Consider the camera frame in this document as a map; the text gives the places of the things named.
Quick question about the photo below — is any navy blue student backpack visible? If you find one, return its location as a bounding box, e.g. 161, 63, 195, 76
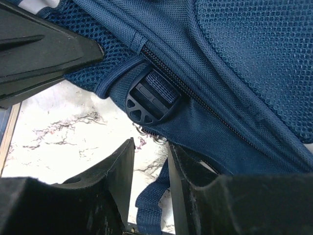
23, 0, 313, 235

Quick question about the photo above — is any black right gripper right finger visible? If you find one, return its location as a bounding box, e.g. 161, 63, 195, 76
168, 144, 313, 235

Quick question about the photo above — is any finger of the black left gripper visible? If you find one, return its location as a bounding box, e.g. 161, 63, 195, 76
0, 0, 104, 109

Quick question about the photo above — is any Animal Farm paperback book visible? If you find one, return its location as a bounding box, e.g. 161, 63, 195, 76
0, 103, 21, 176

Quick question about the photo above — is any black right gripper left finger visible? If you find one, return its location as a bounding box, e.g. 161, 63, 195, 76
0, 139, 134, 235

